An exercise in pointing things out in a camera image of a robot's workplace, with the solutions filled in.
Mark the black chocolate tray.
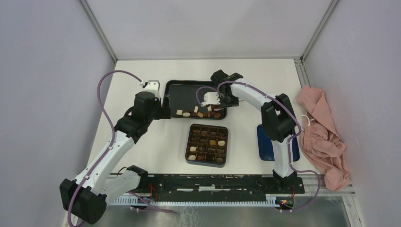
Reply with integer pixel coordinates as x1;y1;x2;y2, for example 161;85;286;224
165;80;227;120

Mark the blue chocolate box with insert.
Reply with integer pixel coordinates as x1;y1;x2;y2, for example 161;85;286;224
184;124;229;168

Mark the blue box lid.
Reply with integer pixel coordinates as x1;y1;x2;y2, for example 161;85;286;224
257;124;300;162

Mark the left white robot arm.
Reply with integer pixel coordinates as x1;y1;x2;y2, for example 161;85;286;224
60;91;163;227

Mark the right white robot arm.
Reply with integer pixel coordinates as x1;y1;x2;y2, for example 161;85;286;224
210;70;299;193

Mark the pink cloth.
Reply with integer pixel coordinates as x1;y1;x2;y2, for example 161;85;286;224
296;86;350;191

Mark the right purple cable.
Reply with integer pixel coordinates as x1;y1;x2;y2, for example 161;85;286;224
196;80;322;212

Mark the purple cable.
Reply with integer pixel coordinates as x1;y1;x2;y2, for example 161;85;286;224
196;80;322;212
67;70;174;227

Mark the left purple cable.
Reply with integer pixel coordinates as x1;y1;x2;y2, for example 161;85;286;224
67;70;174;227

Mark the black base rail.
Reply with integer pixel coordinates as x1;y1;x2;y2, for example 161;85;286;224
133;174;305;202

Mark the white cable duct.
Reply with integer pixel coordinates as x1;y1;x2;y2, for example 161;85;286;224
108;195;295;208

